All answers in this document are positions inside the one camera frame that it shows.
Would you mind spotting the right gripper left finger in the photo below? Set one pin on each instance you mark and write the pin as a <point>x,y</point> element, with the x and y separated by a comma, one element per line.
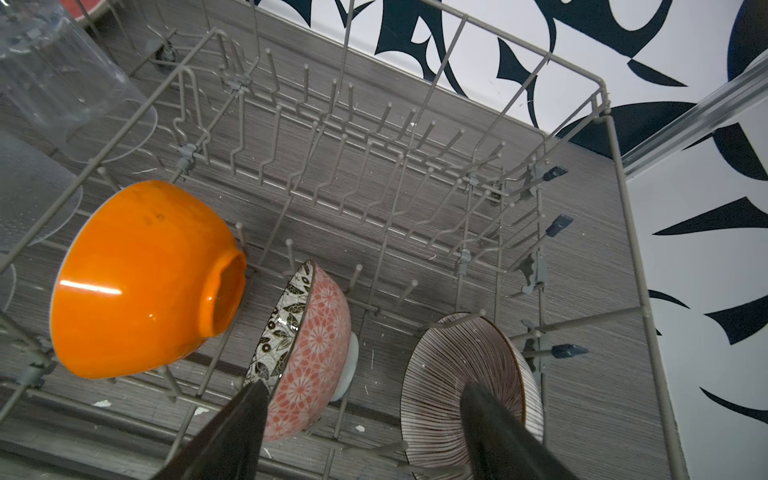
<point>229,445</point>

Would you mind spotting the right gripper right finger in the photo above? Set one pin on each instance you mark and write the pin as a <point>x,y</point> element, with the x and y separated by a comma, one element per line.
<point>499,445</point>

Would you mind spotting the pink ribbed bowl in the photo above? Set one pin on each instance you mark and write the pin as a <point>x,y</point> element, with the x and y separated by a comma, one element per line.
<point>461,350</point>

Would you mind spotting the black white patterned bowl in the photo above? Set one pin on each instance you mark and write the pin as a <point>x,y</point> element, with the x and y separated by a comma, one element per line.
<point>302,351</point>

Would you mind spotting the white orange small bowl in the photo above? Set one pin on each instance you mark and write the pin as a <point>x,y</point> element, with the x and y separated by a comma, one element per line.
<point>151,275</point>

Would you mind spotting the grey wire dish rack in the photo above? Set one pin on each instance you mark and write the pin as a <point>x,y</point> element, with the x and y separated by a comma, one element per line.
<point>419,202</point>

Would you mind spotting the clear smooth plastic cup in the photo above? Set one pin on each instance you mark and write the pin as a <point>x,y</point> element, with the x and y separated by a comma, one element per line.
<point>67,86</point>

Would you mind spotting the frosted textured plastic cup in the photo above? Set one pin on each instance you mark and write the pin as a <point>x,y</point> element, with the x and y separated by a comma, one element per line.
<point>30,182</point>

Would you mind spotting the teal red striped bowl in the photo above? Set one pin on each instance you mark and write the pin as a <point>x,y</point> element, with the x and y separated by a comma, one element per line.
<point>84,10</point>

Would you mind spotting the aluminium frame bars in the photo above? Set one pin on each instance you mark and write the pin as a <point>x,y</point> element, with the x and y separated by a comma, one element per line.
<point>723,105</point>

